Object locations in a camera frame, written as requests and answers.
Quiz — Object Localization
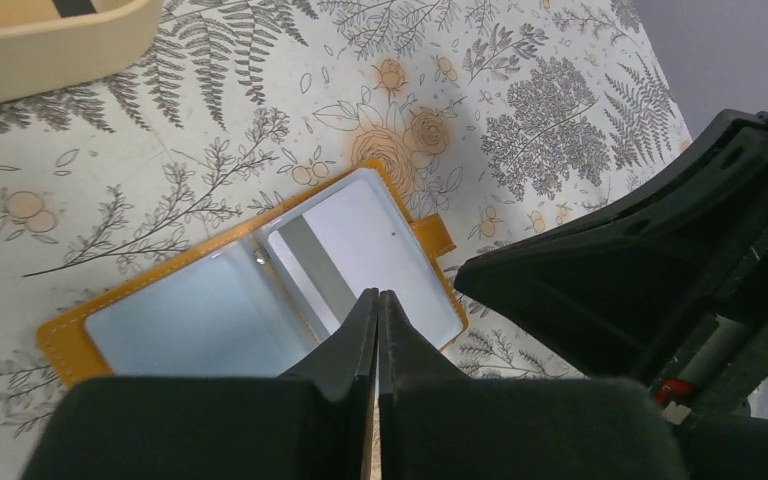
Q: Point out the orange card with black stripe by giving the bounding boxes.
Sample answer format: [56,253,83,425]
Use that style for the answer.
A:
[51,0,97,18]

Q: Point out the grey card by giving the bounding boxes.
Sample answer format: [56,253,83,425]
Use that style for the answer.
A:
[262,169,464,348]

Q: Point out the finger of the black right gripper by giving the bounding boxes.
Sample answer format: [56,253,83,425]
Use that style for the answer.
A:
[454,110,768,385]

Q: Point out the floral patterned table mat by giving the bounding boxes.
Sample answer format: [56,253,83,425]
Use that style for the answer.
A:
[0,1,691,479]

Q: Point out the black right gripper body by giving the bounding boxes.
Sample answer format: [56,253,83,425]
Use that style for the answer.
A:
[654,250,768,479]

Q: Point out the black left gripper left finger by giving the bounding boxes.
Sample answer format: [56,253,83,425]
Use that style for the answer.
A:
[22,289,379,479]

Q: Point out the yellow leather card holder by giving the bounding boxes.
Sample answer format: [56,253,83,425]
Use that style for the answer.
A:
[36,159,468,386]

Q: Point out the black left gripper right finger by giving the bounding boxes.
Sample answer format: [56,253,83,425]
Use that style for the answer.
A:
[378,291,686,479]

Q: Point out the beige oval plastic tray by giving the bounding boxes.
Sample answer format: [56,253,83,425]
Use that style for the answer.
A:
[0,0,162,103]

